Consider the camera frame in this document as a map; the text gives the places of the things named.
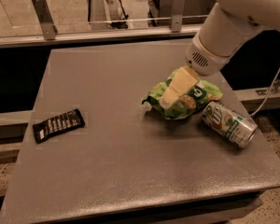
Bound metal bracket post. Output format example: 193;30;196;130
32;0;58;40
171;0;185;33

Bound metal rail behind table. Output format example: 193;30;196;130
0;24;202;49

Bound right metal bracket post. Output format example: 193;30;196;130
171;0;185;33

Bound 7up soda can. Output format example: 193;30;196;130
203;102;258;148

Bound left metal bracket post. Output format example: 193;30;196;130
32;0;58;40

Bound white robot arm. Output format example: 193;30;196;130
161;0;280;109

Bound black snack bar wrapper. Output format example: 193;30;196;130
33;109;85;144

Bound green rice chip bag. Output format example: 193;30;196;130
142;68;223;119

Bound white cable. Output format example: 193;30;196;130
250;31;280;118

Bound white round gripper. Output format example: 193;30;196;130
160;33;230;109

